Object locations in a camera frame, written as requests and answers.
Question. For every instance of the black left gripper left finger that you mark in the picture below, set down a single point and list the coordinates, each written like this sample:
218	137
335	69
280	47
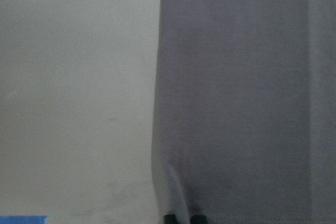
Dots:
169	219

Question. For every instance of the dark brown t-shirt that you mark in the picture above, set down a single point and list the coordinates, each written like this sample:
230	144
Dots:
246	107

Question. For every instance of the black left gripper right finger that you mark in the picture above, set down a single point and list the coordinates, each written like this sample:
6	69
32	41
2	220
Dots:
199	219

